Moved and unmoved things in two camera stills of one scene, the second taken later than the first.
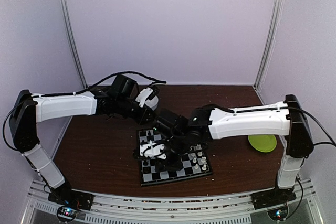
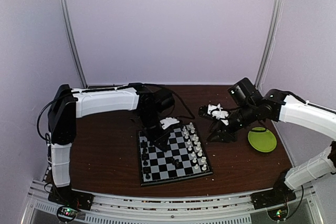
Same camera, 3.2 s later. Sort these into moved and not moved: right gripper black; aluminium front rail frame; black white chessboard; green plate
Moved: right gripper black
Not moved: black white chessboard; green plate; aluminium front rail frame
